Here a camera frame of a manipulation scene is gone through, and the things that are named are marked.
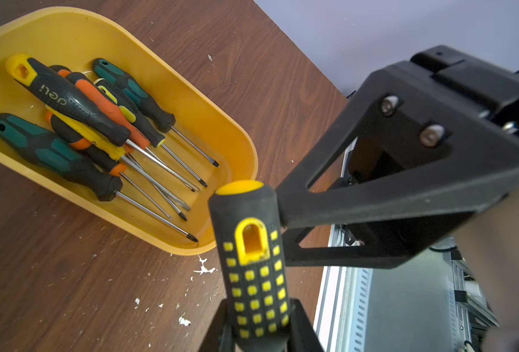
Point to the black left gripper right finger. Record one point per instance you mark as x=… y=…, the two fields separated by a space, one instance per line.
x=302 y=334

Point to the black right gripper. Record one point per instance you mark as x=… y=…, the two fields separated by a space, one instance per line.
x=445 y=117

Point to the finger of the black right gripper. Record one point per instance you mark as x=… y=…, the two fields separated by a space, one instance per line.
x=386 y=244

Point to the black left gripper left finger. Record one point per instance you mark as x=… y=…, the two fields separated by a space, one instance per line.
x=219 y=337

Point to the black yellow stubby screwdriver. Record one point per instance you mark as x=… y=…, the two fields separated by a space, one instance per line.
x=247 y=230

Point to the large orange black screwdriver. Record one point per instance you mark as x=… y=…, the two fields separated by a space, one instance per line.
x=137 y=140

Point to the green black screwdriver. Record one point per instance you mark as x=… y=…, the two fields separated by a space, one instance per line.
x=43 y=148
x=143 y=100

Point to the black screwdriver yellow cap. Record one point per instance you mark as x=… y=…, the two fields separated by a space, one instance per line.
x=62 y=96

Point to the small orange black screwdriver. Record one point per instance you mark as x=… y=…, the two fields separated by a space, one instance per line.
x=96 y=155

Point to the yellow handle screwdriver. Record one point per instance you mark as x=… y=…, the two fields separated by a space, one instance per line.
x=120 y=155

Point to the black yellow-striped screwdriver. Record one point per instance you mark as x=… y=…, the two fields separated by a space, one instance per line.
x=133 y=114

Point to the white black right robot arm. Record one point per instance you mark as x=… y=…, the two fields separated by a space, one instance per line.
x=489 y=240

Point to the yellow plastic storage box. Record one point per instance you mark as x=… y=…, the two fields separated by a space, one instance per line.
x=204 y=150

